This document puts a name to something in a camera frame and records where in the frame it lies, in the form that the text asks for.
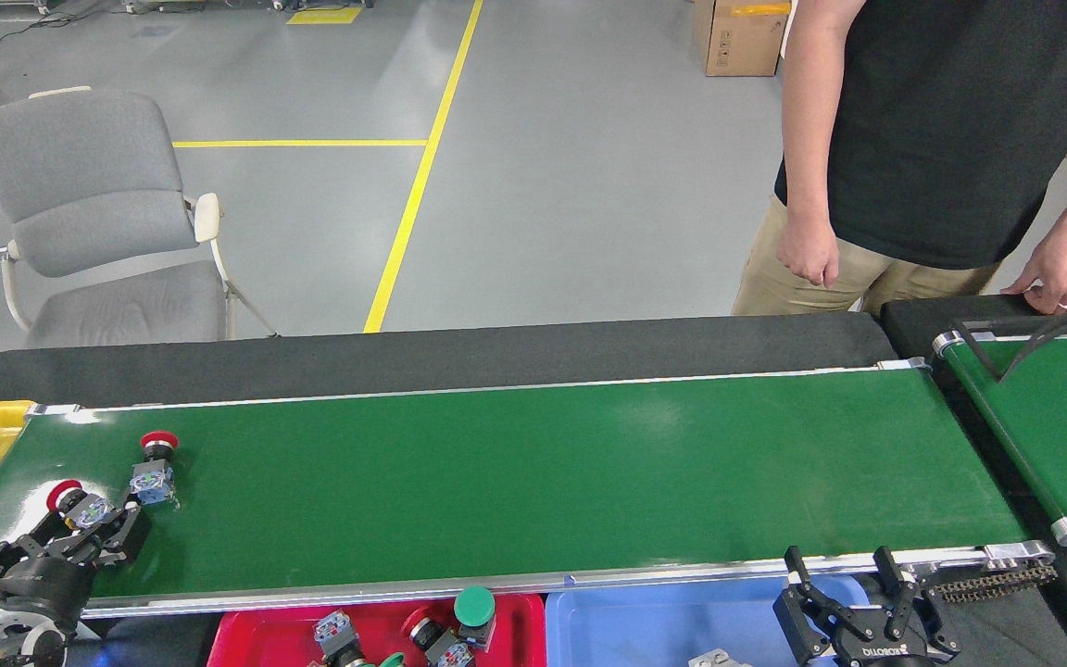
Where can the blue plastic tray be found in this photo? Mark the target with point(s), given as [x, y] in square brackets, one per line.
[635, 630]

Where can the red plastic tray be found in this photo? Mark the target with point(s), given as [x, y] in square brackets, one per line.
[265, 639]

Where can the red mushroom push button switch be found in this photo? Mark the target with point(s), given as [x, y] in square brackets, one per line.
[448, 653]
[152, 482]
[89, 511]

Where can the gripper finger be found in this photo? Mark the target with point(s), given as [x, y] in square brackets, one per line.
[918, 621]
[117, 547]
[33, 545]
[807, 621]

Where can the green mushroom push button switch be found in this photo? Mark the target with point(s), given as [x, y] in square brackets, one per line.
[393, 660]
[474, 607]

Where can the person's right forearm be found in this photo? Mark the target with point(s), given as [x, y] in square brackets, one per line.
[811, 157]

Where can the cardboard box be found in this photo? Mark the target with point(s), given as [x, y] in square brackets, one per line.
[737, 42]

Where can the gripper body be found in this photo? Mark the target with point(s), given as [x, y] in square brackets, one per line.
[33, 585]
[885, 656]

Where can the long green conveyor belt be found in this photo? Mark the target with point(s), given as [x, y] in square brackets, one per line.
[543, 482]

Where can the grey office chair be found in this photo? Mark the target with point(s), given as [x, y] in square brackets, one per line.
[80, 157]

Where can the black guide bracket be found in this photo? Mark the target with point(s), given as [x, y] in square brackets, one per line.
[980, 352]

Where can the white circuit breaker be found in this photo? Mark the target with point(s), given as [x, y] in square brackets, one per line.
[709, 660]

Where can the person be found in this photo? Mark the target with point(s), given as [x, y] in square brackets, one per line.
[950, 139]

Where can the person's right hand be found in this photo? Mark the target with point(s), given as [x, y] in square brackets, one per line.
[809, 250]

